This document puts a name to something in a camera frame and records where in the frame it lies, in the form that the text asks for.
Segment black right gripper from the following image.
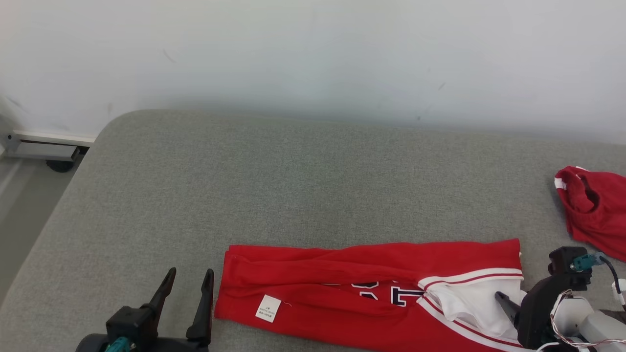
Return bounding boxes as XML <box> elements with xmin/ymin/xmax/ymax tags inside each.
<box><xmin>494</xmin><ymin>274</ymin><xmax>593</xmax><ymax>351</ymax></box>

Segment red shorts with white stripe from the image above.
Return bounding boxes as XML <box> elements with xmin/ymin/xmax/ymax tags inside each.
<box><xmin>554</xmin><ymin>165</ymin><xmax>626</xmax><ymax>263</ymax></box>

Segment teal right camera connector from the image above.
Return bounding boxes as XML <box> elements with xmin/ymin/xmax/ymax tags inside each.
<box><xmin>569</xmin><ymin>252</ymin><xmax>607</xmax><ymax>273</ymax></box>

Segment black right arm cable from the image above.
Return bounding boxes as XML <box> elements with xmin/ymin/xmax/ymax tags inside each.
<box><xmin>599</xmin><ymin>255</ymin><xmax>626</xmax><ymax>309</ymax></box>

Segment red white basketball jersey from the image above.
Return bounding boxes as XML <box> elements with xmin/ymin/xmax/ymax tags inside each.
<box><xmin>214</xmin><ymin>238</ymin><xmax>539</xmax><ymax>352</ymax></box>

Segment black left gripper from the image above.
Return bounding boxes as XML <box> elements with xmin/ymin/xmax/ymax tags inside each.
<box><xmin>141</xmin><ymin>267</ymin><xmax>215</xmax><ymax>352</ymax></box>

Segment thin red white wires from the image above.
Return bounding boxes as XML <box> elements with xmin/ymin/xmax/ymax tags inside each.
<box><xmin>535</xmin><ymin>288</ymin><xmax>626</xmax><ymax>352</ymax></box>

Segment teal left camera connector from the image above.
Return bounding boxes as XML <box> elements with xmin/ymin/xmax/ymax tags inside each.
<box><xmin>104</xmin><ymin>336</ymin><xmax>135</xmax><ymax>352</ymax></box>

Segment teal camera connector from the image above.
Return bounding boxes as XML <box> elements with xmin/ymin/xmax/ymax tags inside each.
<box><xmin>569</xmin><ymin>252</ymin><xmax>607</xmax><ymax>273</ymax></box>
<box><xmin>104</xmin><ymin>336</ymin><xmax>135</xmax><ymax>352</ymax></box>

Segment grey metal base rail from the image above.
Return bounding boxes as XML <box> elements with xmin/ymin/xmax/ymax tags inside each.
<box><xmin>4</xmin><ymin>129</ymin><xmax>96</xmax><ymax>162</ymax></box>

